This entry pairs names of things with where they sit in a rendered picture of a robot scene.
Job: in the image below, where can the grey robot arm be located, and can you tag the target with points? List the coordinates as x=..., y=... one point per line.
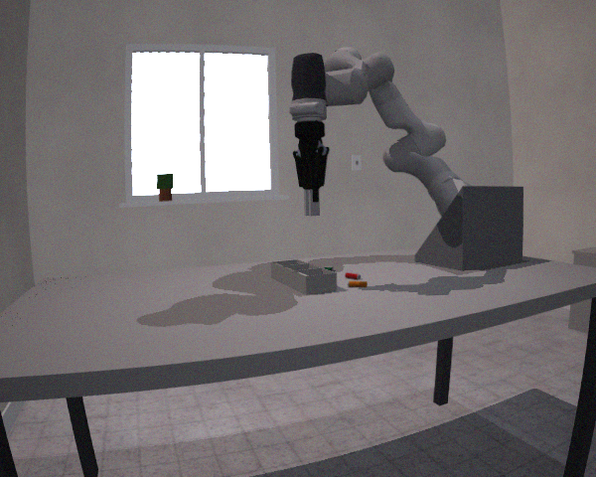
x=345, y=83

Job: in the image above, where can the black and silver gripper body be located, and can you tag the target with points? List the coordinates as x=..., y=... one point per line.
x=310, y=132

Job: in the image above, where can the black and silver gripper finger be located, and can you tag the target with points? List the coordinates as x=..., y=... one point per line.
x=317, y=171
x=303, y=174

